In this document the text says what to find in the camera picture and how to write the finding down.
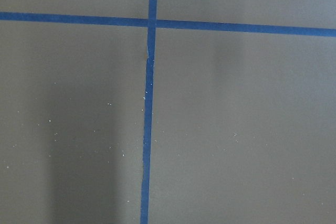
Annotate blue tape line lengthwise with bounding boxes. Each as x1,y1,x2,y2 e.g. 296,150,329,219
140,0,157,224

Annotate blue tape line crosswise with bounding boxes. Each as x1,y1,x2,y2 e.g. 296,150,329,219
1,12,335,37

